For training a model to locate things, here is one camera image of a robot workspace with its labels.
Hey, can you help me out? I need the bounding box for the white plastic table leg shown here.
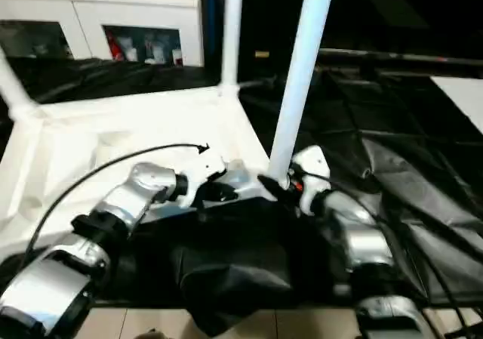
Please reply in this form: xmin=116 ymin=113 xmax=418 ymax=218
xmin=220 ymin=0 xmax=245 ymax=97
xmin=0 ymin=46 xmax=37 ymax=119
xmin=267 ymin=0 xmax=338 ymax=187

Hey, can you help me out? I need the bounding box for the white plastic table top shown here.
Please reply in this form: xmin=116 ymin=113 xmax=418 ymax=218
xmin=0 ymin=84 xmax=284 ymax=259

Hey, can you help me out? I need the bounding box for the black mat cover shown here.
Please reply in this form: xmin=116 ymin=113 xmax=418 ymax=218
xmin=0 ymin=54 xmax=483 ymax=336

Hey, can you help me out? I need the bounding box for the long black rod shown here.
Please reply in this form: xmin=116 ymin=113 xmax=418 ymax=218
xmin=318 ymin=48 xmax=483 ymax=68

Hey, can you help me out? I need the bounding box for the red item behind glass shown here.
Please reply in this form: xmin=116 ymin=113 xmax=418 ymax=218
xmin=106 ymin=29 xmax=124 ymax=60

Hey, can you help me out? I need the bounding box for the white flat board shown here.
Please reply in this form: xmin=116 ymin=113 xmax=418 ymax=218
xmin=432 ymin=76 xmax=483 ymax=134

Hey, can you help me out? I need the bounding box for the white cabinet with glass doors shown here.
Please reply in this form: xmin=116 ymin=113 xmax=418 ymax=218
xmin=0 ymin=0 xmax=207 ymax=68

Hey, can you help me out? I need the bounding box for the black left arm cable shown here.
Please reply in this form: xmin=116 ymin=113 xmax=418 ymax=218
xmin=24 ymin=142 xmax=211 ymax=264

